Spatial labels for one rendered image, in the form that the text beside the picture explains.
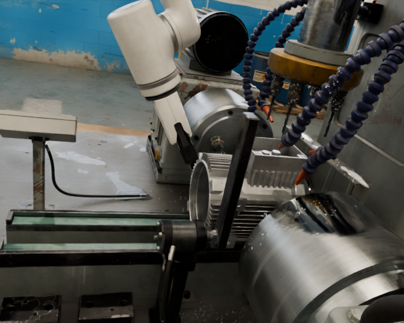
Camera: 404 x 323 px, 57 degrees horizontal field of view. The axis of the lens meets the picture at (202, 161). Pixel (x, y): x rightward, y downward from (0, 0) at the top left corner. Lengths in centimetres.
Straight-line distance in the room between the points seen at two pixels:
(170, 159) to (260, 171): 53
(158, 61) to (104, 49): 549
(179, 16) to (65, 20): 548
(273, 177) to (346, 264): 32
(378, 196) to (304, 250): 38
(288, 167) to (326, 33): 26
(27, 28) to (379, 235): 598
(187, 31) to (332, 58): 26
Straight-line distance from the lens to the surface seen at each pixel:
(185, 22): 71
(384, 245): 53
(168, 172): 125
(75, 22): 615
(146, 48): 68
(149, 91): 71
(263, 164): 74
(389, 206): 85
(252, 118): 58
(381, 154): 87
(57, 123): 94
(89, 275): 79
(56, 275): 79
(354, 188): 74
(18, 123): 95
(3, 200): 115
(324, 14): 72
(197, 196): 87
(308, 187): 83
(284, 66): 70
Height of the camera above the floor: 141
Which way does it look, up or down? 24 degrees down
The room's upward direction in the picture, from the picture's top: 11 degrees clockwise
